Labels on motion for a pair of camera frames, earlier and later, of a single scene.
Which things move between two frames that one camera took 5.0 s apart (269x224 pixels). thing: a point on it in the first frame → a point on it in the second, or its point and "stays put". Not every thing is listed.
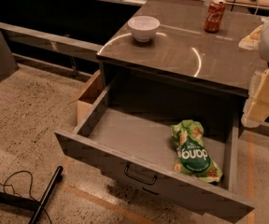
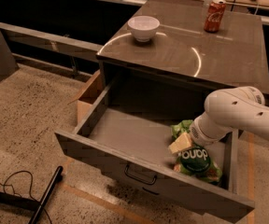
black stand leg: x=45 y=198 stays put
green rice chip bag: x=192 y=156 stays put
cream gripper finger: x=266 y=92 → x=203 y=132
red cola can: x=215 y=14 stays put
